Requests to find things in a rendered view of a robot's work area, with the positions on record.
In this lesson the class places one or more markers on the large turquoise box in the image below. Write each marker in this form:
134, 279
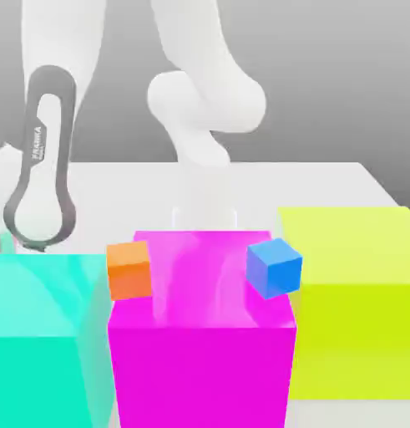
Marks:
41, 351

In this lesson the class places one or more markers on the large magenta box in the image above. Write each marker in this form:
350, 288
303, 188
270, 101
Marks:
201, 367

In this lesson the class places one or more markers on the small blue cube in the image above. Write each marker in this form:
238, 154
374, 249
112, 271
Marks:
274, 272

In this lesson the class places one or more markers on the small orange cube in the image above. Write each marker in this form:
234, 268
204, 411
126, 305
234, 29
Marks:
129, 277

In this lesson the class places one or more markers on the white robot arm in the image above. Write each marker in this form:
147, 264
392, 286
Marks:
204, 83

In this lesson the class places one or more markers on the large yellow-green box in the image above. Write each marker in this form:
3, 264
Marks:
355, 301

